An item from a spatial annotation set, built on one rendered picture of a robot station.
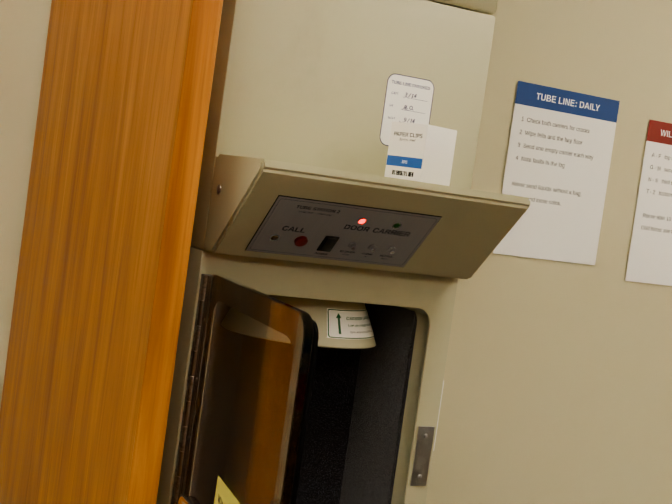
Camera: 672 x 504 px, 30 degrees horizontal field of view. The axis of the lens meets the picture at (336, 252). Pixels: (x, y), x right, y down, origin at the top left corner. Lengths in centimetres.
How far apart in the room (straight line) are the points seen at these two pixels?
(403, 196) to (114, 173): 30
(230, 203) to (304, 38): 21
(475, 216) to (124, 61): 40
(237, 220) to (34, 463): 44
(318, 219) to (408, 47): 24
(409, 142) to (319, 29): 15
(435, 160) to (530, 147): 72
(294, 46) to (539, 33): 78
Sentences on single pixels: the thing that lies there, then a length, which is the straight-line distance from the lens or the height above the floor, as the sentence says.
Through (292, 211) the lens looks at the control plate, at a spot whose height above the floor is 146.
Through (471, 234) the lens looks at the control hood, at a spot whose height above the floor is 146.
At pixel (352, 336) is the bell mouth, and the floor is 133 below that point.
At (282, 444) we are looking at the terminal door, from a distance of 102.
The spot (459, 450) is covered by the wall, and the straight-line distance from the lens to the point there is 204.
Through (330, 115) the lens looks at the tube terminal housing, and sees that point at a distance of 135.
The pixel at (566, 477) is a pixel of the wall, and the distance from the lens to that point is 218.
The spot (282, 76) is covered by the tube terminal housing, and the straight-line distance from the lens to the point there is 132.
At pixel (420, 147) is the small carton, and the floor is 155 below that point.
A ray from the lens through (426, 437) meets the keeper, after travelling 146.
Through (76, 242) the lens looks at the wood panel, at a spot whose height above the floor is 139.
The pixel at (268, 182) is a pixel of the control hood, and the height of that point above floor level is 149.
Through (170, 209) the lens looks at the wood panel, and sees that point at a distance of 118.
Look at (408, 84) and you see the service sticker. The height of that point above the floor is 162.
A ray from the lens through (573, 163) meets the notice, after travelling 208.
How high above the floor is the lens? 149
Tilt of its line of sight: 3 degrees down
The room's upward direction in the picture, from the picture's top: 8 degrees clockwise
